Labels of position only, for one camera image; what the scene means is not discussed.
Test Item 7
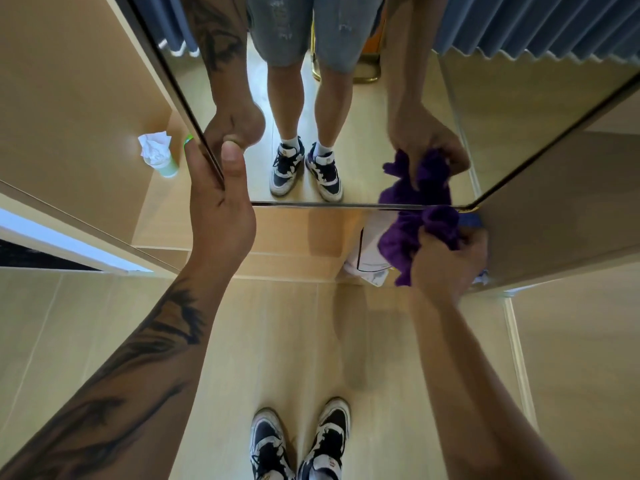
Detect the person's left hand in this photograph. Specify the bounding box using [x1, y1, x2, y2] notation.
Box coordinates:
[183, 139, 257, 275]

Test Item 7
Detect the person's right hand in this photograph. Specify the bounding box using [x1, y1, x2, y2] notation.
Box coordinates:
[409, 227, 489, 305]

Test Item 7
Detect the purple cleaning cloth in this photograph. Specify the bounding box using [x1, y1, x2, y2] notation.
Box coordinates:
[377, 205, 463, 288]

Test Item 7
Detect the pull-out wardrobe mirror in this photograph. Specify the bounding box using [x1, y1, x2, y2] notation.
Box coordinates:
[112, 0, 640, 211]

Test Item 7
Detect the person's right forearm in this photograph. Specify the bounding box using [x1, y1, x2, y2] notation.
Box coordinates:
[409, 294, 573, 480]

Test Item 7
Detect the person's left forearm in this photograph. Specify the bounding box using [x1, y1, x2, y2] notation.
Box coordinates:
[0, 259, 236, 480]

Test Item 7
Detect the light wooden wardrobe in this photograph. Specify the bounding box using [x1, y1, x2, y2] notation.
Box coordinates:
[0, 0, 640, 295]

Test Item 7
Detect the person's right black-white sneaker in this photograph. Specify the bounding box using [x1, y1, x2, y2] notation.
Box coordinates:
[297, 397, 352, 480]

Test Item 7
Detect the person's black-white sneaker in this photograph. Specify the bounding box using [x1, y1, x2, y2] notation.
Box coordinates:
[297, 397, 352, 480]
[249, 407, 296, 480]

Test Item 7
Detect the person's left black-white sneaker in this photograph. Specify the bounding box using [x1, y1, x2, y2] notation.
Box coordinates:
[249, 407, 296, 480]

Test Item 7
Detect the blue plastic bag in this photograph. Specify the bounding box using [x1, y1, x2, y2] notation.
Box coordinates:
[459, 212, 491, 287]

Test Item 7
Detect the white bag with black label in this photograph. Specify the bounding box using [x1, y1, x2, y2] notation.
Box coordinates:
[343, 212, 396, 288]

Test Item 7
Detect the paper cup with tissue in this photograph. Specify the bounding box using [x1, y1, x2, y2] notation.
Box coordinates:
[137, 130, 179, 179]

